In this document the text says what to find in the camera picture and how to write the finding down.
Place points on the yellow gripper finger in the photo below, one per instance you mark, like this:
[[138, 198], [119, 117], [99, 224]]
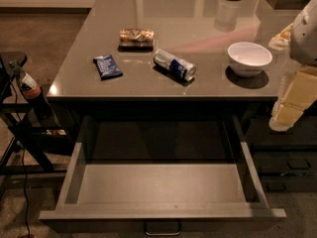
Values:
[[298, 91]]

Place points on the silver blue redbull can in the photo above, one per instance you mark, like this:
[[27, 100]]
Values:
[[180, 68]]

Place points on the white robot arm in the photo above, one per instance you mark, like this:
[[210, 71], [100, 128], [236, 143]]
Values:
[[300, 38]]

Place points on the open grey top drawer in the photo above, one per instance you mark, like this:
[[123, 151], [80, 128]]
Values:
[[125, 173]]

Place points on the white bowl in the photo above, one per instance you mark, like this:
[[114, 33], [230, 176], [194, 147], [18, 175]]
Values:
[[248, 59]]

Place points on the brown crinkled snack bag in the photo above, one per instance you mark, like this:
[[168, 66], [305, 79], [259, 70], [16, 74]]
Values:
[[136, 38]]

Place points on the blue snack packet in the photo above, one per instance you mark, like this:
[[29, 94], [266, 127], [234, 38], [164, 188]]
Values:
[[107, 67]]

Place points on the cola bottle with red label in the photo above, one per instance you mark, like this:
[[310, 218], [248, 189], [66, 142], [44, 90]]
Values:
[[31, 91]]

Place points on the metal drawer handle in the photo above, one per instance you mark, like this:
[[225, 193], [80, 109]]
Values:
[[162, 228]]

